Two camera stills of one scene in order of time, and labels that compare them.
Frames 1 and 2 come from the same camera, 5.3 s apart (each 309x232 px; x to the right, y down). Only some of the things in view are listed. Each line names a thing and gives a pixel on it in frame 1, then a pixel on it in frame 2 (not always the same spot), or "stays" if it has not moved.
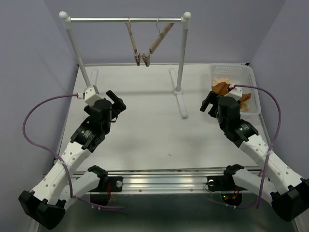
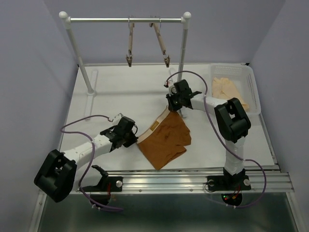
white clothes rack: x=177 y=91 stays
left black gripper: x=116 y=103 to x=129 y=140
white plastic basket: x=238 y=74 stays
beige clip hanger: x=146 y=58 to x=157 y=27
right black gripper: x=209 y=102 to x=172 y=103
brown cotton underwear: x=221 y=89 to x=165 y=139
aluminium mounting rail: x=167 y=181 stays
